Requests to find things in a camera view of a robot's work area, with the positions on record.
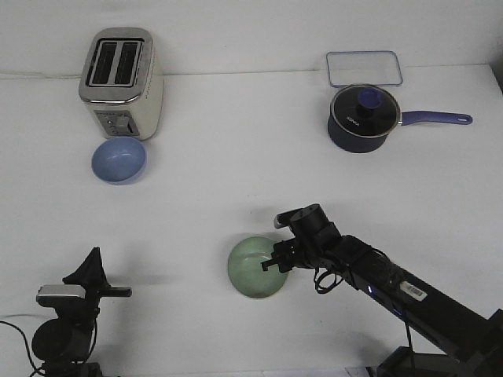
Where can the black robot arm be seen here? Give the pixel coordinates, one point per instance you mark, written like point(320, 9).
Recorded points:
point(471, 345)
point(64, 344)

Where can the green bowl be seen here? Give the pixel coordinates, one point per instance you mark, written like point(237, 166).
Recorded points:
point(245, 272)

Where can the dark blue saucepan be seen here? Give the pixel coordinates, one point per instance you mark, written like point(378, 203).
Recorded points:
point(358, 143)

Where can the clear container lid blue rim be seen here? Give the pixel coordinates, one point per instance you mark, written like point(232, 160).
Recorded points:
point(375, 67)

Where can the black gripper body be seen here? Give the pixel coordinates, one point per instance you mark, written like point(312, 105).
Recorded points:
point(291, 253)
point(94, 295)

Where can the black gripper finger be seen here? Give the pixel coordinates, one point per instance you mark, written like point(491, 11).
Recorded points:
point(269, 263)
point(100, 279)
point(85, 273)

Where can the glass pot lid blue knob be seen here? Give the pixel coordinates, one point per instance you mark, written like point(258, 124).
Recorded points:
point(365, 110)

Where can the cream and steel toaster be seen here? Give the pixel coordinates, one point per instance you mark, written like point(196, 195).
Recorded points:
point(122, 84)

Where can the blue bowl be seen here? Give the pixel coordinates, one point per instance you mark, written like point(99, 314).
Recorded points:
point(119, 160)

